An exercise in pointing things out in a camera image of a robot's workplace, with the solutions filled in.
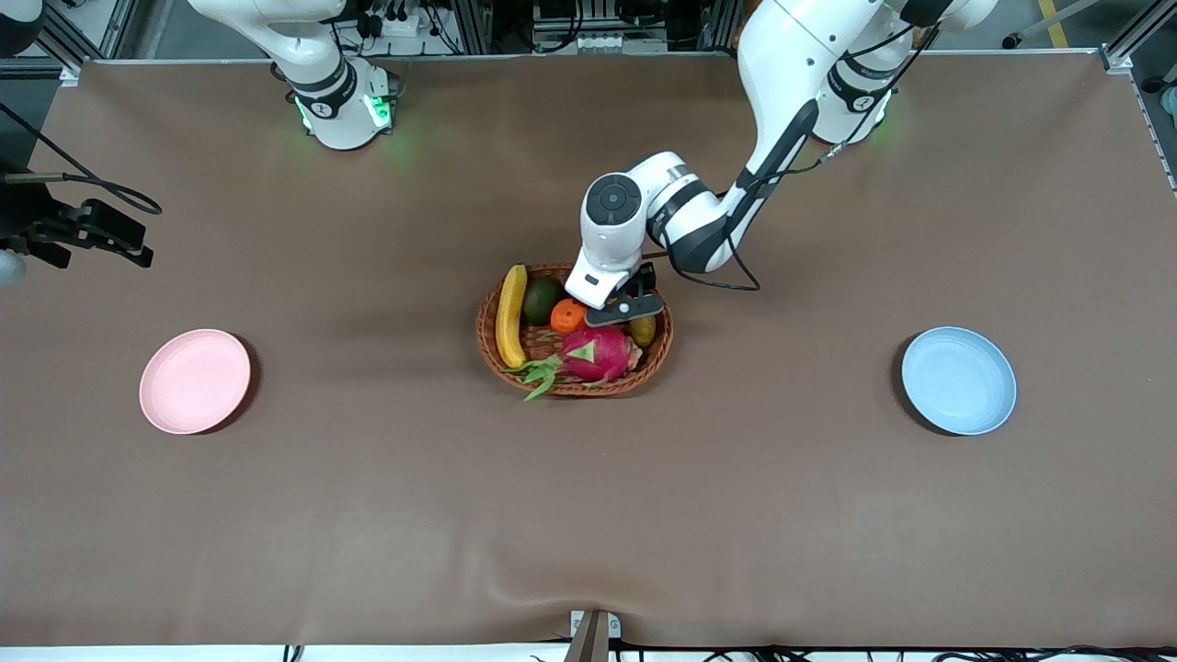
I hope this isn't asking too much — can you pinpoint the yellow banana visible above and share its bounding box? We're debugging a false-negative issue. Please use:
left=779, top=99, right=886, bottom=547
left=495, top=264, right=529, bottom=370

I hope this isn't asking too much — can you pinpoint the dark green avocado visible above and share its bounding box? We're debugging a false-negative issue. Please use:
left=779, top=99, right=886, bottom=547
left=522, top=275, right=566, bottom=326

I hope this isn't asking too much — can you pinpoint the pink dragon fruit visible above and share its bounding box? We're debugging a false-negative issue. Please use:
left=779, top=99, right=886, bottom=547
left=504, top=324, right=645, bottom=403

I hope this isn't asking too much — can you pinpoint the brown woven wicker basket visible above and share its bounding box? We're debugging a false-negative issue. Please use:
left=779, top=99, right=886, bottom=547
left=475, top=263, right=675, bottom=398

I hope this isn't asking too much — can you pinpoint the pink round plate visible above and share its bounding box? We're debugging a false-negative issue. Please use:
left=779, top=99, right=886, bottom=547
left=139, top=328, right=252, bottom=436

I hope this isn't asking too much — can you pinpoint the table cover cloth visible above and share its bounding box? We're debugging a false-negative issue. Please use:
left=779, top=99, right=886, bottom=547
left=0, top=51, right=1177, bottom=649

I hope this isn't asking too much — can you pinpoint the black control box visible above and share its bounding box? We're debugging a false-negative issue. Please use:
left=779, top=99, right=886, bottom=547
left=531, top=0, right=672, bottom=56

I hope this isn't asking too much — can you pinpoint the white power strip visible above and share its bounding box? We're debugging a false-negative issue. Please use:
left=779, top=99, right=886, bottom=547
left=361, top=7, right=422, bottom=40

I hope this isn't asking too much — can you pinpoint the blue round plate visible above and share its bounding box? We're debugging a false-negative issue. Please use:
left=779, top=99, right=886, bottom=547
left=900, top=325, right=1018, bottom=437

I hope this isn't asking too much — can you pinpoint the grey metal pole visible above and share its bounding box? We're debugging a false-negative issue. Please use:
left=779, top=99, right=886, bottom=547
left=1002, top=0, right=1104, bottom=50

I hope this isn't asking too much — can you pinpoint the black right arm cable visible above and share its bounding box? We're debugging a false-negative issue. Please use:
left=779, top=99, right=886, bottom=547
left=0, top=101, right=164, bottom=217

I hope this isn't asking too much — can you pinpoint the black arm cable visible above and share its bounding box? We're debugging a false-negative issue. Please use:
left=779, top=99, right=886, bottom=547
left=667, top=18, right=941, bottom=293
left=0, top=101, right=164, bottom=217

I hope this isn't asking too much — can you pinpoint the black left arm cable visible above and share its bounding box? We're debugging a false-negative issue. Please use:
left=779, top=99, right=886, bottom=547
left=667, top=18, right=941, bottom=293

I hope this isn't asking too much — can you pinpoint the aluminium frame profile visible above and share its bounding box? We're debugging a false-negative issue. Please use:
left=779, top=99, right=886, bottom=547
left=37, top=0, right=139, bottom=86
left=1099, top=0, right=1177, bottom=76

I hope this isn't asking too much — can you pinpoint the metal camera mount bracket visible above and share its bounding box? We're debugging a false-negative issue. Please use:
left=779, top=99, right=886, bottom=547
left=564, top=609, right=623, bottom=662

